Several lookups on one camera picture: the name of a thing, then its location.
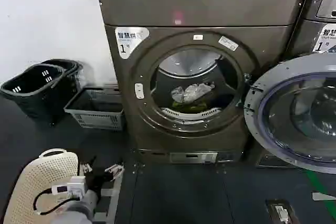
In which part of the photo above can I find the cream perforated laundry basket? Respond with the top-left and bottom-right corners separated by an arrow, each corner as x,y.
3,148 -> 81,224

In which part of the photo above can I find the grey slatted plastic crate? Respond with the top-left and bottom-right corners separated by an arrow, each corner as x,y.
64,87 -> 125,131

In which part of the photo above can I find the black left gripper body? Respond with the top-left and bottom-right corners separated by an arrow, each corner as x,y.
84,167 -> 112,198

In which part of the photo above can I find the grey metal floor frame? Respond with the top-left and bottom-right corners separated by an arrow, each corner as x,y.
93,173 -> 125,224

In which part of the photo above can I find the grey dryer with open drum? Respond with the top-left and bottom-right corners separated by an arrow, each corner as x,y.
96,0 -> 311,175

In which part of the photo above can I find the green cloth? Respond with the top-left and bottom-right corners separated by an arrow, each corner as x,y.
172,100 -> 207,113

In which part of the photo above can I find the large black plastic basket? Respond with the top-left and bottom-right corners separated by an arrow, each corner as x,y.
0,63 -> 69,126

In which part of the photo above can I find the flat grey floor plate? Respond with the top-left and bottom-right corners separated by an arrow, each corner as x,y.
311,191 -> 336,201

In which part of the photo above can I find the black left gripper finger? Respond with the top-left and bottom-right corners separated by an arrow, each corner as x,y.
81,155 -> 97,175
104,158 -> 126,182

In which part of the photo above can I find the grey white crumpled cloth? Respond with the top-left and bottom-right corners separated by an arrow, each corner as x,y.
171,82 -> 216,104

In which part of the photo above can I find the black plastic basket with handles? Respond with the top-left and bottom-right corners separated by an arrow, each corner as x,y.
40,58 -> 85,99

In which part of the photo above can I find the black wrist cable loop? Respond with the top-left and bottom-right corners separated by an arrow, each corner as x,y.
33,187 -> 79,216

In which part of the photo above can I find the round glass dryer door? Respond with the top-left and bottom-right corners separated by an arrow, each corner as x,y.
243,52 -> 336,175

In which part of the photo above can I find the black frame with white connector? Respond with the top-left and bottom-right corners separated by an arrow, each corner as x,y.
265,198 -> 299,224

